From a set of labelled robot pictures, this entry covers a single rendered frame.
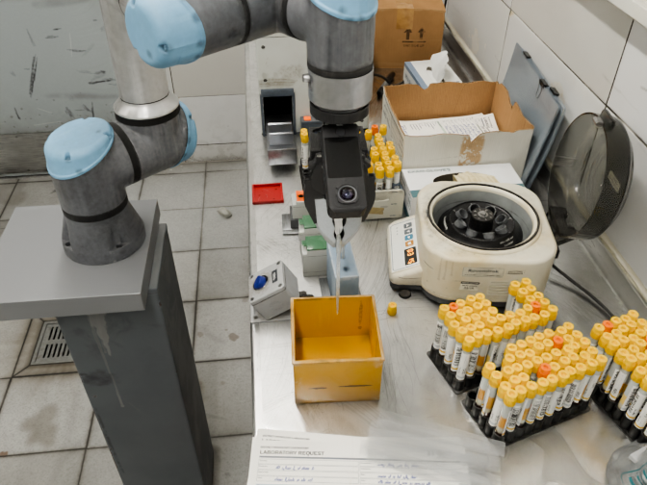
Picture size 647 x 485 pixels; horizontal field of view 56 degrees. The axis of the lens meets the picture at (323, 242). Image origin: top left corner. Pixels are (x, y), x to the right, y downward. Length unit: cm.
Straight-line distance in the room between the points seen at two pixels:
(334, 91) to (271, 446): 50
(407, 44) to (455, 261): 102
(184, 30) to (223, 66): 229
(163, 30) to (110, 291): 60
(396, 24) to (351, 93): 122
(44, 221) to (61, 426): 96
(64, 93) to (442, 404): 242
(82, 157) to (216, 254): 156
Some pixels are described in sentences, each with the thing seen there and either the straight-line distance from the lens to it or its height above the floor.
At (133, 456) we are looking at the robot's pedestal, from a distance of 163.
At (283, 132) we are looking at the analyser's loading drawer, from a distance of 151.
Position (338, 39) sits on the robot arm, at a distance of 67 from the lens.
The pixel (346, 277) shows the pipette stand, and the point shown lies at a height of 97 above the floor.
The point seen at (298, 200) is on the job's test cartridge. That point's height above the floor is 95.
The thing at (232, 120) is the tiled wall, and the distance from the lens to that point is 307.
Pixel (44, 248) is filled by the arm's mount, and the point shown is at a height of 92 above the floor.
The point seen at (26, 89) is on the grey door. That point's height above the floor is 45.
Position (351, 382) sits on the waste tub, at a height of 92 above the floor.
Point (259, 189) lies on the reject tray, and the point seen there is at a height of 88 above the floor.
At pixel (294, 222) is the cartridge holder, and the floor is 90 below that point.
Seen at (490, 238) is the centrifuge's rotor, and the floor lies 98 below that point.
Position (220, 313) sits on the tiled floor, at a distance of 234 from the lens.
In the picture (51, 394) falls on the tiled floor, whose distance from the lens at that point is 225.
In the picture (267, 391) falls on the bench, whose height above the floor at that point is 87.
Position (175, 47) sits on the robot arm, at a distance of 65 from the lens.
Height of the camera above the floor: 166
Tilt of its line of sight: 40 degrees down
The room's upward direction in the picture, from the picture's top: straight up
